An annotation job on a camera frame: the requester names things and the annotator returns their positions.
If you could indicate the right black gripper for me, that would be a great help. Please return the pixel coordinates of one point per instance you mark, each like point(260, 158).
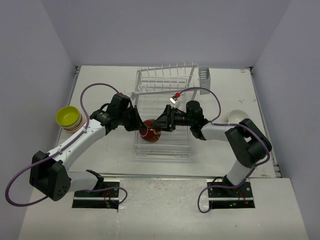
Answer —
point(166, 121)

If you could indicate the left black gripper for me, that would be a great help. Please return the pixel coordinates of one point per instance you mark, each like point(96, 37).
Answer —
point(138, 122)

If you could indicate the dark red bowl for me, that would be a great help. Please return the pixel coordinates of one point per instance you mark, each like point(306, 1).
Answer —
point(148, 133)

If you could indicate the cream speckled bowl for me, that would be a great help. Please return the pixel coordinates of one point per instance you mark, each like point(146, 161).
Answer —
point(78, 122)

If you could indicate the beige flower pattern bowl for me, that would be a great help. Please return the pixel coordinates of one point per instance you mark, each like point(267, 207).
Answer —
point(236, 116)

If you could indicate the lime green bowl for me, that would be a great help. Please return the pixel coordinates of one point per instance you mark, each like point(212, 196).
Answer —
point(65, 111)

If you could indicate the orange bowl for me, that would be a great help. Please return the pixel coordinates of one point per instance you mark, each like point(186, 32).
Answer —
point(83, 121)

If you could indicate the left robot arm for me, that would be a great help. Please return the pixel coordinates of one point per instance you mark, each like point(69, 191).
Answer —
point(50, 171)

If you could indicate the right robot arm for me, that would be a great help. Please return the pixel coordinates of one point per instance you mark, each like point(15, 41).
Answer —
point(249, 145)

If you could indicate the white perforated cutlery holder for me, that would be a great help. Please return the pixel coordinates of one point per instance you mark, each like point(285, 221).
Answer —
point(204, 77)

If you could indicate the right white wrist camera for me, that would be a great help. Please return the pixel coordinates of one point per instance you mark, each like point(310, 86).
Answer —
point(174, 100)

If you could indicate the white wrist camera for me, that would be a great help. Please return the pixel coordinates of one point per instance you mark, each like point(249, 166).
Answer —
point(132, 95)
point(174, 100)

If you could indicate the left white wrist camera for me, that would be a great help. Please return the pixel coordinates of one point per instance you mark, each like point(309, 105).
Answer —
point(132, 95)

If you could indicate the white wire dish rack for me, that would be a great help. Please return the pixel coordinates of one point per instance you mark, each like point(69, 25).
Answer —
point(153, 88)

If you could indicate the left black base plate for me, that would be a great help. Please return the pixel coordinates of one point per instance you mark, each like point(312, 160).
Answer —
point(98, 200)

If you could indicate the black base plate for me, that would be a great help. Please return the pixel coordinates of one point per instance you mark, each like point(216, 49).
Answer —
point(239, 198)
point(98, 200)

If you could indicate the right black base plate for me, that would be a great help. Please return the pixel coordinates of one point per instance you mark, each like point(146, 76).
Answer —
point(239, 198)

